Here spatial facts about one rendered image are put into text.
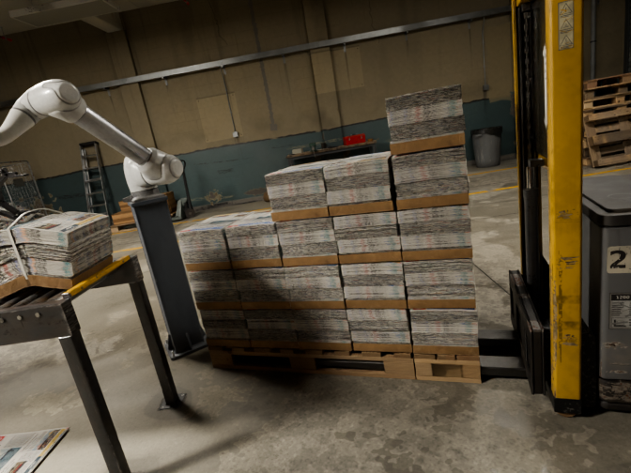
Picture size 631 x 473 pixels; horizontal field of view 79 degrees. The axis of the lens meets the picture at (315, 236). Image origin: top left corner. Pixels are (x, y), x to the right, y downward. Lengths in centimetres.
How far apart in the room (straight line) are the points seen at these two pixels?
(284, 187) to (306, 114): 679
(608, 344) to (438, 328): 61
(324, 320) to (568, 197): 115
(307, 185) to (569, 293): 109
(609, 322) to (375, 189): 97
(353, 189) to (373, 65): 711
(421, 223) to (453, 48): 757
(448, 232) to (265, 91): 729
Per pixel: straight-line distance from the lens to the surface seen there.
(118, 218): 861
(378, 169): 165
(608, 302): 169
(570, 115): 147
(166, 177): 229
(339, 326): 194
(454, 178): 164
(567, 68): 146
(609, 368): 182
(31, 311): 163
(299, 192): 178
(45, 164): 1049
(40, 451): 240
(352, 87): 860
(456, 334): 187
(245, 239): 196
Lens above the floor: 120
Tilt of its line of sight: 15 degrees down
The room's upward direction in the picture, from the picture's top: 10 degrees counter-clockwise
